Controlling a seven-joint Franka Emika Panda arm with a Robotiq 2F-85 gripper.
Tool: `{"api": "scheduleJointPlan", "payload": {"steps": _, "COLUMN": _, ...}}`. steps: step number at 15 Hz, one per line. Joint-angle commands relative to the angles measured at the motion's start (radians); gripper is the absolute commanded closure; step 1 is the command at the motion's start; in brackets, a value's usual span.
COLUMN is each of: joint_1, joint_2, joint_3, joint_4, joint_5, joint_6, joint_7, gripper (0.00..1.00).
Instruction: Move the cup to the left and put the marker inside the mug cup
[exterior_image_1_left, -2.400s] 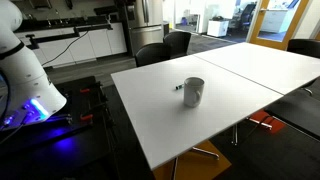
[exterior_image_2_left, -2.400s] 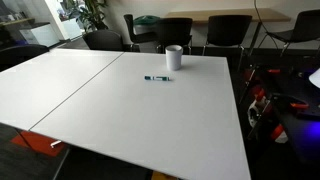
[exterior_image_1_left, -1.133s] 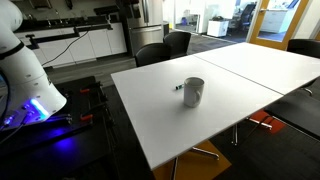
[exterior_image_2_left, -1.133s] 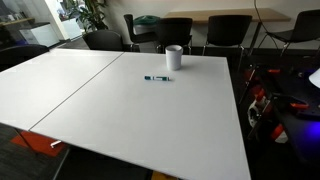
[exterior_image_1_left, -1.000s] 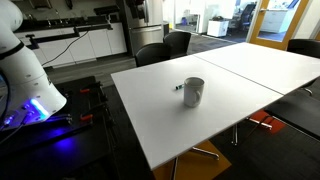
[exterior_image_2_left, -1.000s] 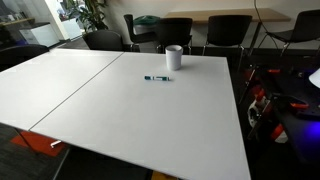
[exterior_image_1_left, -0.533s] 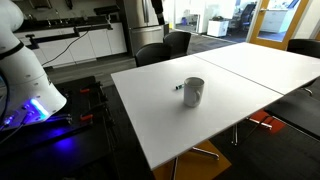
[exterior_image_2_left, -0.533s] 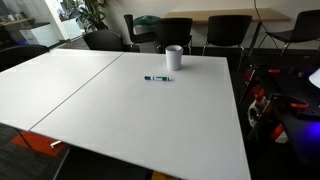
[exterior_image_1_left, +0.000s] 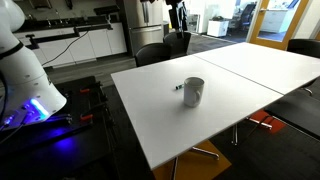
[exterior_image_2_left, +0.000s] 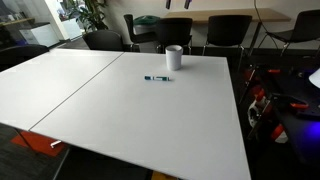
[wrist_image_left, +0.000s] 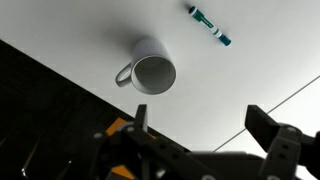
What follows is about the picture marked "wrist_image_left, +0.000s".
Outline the orange floor plate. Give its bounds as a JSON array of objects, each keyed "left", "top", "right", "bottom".
[{"left": 105, "top": 117, "right": 158, "bottom": 180}]

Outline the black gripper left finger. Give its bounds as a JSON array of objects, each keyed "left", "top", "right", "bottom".
[{"left": 91, "top": 104, "right": 218, "bottom": 180}]

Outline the black marker pen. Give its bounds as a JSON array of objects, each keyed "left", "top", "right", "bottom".
[{"left": 188, "top": 5, "right": 232, "bottom": 47}]

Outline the white ceramic mug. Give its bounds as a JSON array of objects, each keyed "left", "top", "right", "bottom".
[{"left": 114, "top": 36, "right": 177, "bottom": 96}]

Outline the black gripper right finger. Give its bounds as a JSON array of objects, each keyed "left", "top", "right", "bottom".
[{"left": 245, "top": 104, "right": 320, "bottom": 180}]

